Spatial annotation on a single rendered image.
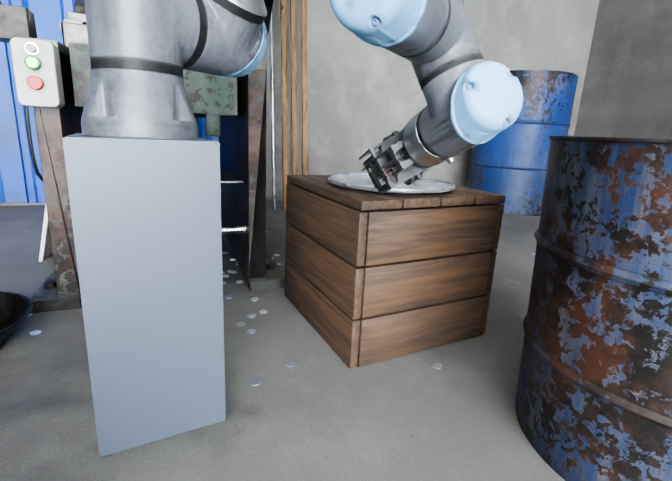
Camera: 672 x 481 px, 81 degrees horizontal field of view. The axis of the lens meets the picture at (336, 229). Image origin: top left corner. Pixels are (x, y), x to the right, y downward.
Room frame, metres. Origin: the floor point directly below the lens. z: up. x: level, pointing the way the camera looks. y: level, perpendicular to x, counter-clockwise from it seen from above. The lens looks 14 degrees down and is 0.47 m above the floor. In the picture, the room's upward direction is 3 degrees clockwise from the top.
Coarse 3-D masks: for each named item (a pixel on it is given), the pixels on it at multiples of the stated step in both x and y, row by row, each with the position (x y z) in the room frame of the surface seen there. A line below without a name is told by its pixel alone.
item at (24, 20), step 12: (0, 12) 0.94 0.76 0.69; (12, 12) 0.95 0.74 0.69; (24, 12) 0.96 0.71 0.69; (0, 24) 0.94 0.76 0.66; (12, 24) 0.95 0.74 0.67; (24, 24) 0.95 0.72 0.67; (0, 36) 0.94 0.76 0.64; (12, 36) 0.95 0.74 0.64; (24, 36) 0.95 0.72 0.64; (36, 36) 1.01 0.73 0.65
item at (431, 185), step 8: (336, 176) 0.99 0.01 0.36; (344, 176) 1.01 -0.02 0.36; (352, 176) 1.02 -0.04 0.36; (360, 176) 1.03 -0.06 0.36; (368, 176) 1.04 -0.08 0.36; (344, 184) 0.83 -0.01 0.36; (352, 184) 0.86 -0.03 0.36; (360, 184) 0.87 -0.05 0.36; (368, 184) 0.87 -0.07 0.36; (400, 184) 0.87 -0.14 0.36; (416, 184) 0.89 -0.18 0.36; (424, 184) 0.92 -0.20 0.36; (432, 184) 0.93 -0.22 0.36; (440, 184) 0.94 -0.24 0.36; (448, 184) 0.95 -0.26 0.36; (400, 192) 0.78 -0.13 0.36; (408, 192) 0.78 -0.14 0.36; (416, 192) 0.79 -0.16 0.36; (424, 192) 0.79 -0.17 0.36; (432, 192) 0.80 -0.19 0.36; (440, 192) 0.81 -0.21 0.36
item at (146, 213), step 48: (96, 144) 0.48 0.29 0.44; (144, 144) 0.51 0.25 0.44; (192, 144) 0.53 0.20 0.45; (96, 192) 0.48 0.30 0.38; (144, 192) 0.50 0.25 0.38; (192, 192) 0.53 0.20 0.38; (96, 240) 0.48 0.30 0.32; (144, 240) 0.50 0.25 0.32; (192, 240) 0.53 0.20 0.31; (96, 288) 0.47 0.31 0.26; (144, 288) 0.50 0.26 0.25; (192, 288) 0.53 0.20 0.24; (96, 336) 0.47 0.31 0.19; (144, 336) 0.50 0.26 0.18; (192, 336) 0.53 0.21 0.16; (96, 384) 0.47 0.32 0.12; (144, 384) 0.50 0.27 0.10; (192, 384) 0.53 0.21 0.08; (144, 432) 0.49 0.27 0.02
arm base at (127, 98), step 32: (96, 64) 0.54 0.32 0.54; (128, 64) 0.53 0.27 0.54; (160, 64) 0.55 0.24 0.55; (96, 96) 0.53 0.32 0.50; (128, 96) 0.52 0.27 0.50; (160, 96) 0.54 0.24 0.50; (96, 128) 0.51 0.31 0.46; (128, 128) 0.51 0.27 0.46; (160, 128) 0.53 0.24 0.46; (192, 128) 0.58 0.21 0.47
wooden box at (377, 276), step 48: (288, 192) 1.04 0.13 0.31; (336, 192) 0.80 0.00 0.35; (480, 192) 0.91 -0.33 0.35; (288, 240) 1.04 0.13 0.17; (336, 240) 0.79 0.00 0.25; (384, 240) 0.73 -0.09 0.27; (432, 240) 0.79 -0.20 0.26; (480, 240) 0.85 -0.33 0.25; (288, 288) 1.03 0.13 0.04; (336, 288) 0.78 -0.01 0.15; (384, 288) 0.74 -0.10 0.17; (432, 288) 0.80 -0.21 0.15; (480, 288) 0.86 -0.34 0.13; (336, 336) 0.77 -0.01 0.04; (384, 336) 0.74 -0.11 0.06; (432, 336) 0.80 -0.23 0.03
